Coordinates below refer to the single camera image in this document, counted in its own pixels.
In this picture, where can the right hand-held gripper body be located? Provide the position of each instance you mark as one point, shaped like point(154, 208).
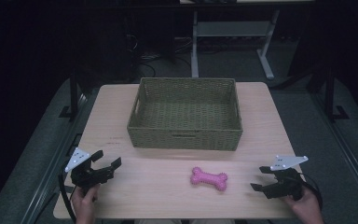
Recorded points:
point(284, 183)

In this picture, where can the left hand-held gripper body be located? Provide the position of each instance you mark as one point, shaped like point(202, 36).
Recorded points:
point(85, 176)

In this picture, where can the pink bone dog toy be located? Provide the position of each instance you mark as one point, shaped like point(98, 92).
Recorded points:
point(209, 179)

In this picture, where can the green woven basket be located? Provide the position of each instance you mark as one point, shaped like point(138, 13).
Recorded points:
point(185, 115)

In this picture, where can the person's left hand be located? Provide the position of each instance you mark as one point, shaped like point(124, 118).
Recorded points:
point(84, 202)

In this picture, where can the person's right hand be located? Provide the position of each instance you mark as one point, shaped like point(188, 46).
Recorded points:
point(304, 207)

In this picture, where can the black metal stand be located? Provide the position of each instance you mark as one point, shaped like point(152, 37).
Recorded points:
point(330, 96)
point(73, 93)

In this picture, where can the aluminium frame rail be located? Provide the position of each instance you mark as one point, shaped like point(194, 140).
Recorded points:
point(56, 155)
point(345, 149)

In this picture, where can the white metal table frame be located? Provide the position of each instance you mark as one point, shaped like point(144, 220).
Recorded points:
point(231, 28)

